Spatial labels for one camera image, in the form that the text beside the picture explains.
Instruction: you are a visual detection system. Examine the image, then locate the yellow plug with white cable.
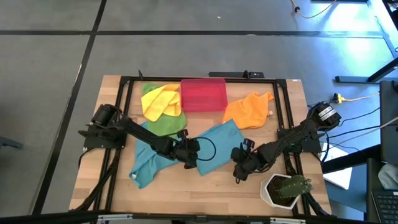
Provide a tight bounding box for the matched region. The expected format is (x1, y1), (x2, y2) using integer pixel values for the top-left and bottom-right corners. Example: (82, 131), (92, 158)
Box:
(334, 92), (380, 104)

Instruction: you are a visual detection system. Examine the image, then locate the green cactus plant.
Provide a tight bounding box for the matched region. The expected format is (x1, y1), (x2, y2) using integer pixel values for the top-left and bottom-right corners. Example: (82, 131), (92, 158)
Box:
(275, 174), (313, 200)

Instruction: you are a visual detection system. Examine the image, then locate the black laptop keyboard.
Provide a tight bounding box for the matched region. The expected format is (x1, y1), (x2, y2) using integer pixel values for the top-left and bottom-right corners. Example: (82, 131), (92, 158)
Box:
(371, 190), (398, 224)

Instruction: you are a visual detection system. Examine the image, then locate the yellow floor cable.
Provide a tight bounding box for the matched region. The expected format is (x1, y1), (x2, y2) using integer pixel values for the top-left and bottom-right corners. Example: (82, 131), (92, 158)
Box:
(290, 0), (338, 19)

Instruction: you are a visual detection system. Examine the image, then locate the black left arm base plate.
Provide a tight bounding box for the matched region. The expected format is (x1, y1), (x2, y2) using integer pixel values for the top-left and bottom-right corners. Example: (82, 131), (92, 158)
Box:
(78, 124), (128, 149)

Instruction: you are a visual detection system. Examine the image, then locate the green microfiber towel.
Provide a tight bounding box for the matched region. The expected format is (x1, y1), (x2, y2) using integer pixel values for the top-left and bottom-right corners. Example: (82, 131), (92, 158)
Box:
(141, 82), (188, 139)

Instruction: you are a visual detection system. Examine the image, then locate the black camera rig beam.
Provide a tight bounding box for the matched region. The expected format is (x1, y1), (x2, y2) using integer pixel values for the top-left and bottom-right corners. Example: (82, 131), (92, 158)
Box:
(0, 210), (398, 224)

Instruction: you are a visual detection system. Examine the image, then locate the red plastic basket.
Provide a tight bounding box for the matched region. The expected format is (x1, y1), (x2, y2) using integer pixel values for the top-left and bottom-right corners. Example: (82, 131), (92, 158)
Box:
(180, 78), (228, 113)

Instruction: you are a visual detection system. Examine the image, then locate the grey furniture foot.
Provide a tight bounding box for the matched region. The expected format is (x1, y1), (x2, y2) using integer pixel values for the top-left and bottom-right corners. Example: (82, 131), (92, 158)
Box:
(0, 136), (25, 150)

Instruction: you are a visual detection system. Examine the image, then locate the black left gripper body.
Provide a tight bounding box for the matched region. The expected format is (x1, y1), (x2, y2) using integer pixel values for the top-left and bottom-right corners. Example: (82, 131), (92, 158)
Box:
(172, 129), (201, 170)

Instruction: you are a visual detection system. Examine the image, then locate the black desk leg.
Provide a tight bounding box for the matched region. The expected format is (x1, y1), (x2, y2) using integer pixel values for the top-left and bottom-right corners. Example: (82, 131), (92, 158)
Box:
(335, 57), (398, 84)

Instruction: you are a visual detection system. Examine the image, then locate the grey cloth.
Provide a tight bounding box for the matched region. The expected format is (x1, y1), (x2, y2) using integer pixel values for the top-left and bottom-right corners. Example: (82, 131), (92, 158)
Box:
(377, 163), (398, 190)

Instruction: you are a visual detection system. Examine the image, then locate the orange microfiber towel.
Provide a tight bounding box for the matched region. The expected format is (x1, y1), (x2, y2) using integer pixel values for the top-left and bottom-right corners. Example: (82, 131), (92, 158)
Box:
(221, 91), (275, 130)

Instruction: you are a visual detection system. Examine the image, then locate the black monitor back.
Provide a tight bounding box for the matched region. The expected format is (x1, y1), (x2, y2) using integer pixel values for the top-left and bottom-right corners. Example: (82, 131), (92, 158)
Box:
(379, 80), (398, 166)

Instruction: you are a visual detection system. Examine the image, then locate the white paper sheet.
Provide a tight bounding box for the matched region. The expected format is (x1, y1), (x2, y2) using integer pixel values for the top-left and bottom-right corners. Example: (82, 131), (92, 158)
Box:
(320, 142), (354, 190)

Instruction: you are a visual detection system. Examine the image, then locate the black aluminium table frame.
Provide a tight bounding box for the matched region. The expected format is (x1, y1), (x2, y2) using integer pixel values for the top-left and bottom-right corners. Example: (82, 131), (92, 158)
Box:
(74, 70), (332, 218)

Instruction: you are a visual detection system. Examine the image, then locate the yellow microfiber towel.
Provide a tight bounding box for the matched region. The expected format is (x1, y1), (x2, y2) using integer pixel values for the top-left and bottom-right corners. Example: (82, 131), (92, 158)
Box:
(141, 83), (182, 123)

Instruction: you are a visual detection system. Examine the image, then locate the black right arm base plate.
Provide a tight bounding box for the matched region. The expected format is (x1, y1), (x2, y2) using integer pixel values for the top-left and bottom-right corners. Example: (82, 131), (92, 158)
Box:
(277, 127), (323, 154)

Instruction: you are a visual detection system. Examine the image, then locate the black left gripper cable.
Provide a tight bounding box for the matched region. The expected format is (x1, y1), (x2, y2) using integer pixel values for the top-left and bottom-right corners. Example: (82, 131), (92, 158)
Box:
(195, 136), (217, 162)

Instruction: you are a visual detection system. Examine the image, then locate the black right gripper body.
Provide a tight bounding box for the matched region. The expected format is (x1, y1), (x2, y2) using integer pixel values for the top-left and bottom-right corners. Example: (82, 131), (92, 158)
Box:
(233, 139), (268, 184)

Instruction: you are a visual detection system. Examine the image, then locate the black bar with clamp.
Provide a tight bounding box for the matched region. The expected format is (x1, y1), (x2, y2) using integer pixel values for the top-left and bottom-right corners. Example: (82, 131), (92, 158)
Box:
(208, 70), (265, 79)

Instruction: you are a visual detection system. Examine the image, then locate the blue microfiber towel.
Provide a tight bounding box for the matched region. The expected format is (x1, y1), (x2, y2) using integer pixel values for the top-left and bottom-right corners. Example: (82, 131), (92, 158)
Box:
(186, 119), (246, 177)
(129, 121), (187, 190)

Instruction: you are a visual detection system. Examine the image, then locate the white hexagonal plant pot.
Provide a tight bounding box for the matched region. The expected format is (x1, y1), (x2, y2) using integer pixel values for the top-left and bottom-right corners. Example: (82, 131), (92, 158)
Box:
(259, 173), (303, 210)

